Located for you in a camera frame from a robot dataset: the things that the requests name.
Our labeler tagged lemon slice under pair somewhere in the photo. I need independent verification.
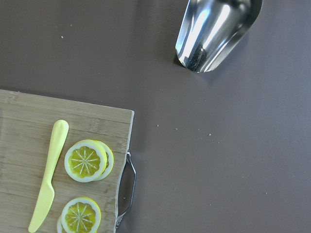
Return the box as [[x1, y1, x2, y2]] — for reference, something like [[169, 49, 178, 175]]
[[95, 140, 114, 181]]

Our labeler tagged lemon slice top single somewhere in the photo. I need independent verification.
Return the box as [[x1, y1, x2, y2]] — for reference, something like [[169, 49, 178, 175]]
[[64, 139, 107, 183]]

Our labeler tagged steel scoop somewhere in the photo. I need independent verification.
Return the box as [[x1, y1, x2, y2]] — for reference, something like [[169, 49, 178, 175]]
[[175, 0, 263, 73]]

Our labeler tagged bamboo cutting board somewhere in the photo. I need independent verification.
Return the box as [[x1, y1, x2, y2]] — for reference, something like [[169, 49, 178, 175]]
[[0, 90, 134, 233]]

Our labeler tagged yellow plastic knife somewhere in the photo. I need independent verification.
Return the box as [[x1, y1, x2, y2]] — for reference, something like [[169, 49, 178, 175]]
[[28, 120, 69, 233]]

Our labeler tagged lemon slice under front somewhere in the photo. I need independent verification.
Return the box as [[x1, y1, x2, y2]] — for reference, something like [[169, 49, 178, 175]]
[[56, 217, 66, 233]]

